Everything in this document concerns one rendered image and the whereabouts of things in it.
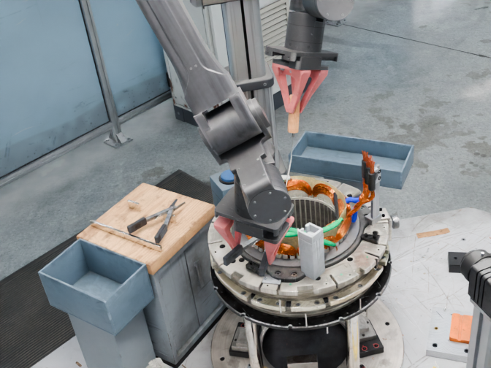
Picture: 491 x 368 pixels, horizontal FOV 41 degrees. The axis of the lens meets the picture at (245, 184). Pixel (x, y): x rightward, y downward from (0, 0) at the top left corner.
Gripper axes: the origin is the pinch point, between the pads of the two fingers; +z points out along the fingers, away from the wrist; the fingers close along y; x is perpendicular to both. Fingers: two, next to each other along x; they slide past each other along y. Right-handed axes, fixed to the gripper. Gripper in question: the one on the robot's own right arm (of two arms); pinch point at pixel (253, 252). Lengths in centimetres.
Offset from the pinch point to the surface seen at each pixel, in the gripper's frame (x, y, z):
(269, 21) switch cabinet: 235, -103, 77
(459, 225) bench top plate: 65, 25, 37
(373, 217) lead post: 21.2, 13.1, 4.5
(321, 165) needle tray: 42.1, -4.0, 12.6
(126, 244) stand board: 4.4, -28.6, 13.7
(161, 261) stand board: 3.5, -20.3, 13.7
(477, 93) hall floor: 283, 6, 120
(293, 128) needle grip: 15.4, -0.5, -13.6
